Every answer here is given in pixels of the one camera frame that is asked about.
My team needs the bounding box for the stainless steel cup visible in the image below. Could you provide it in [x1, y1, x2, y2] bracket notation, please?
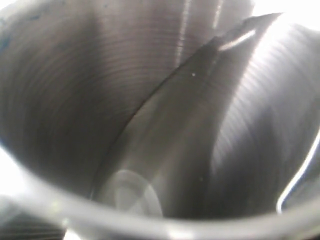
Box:
[0, 0, 320, 240]

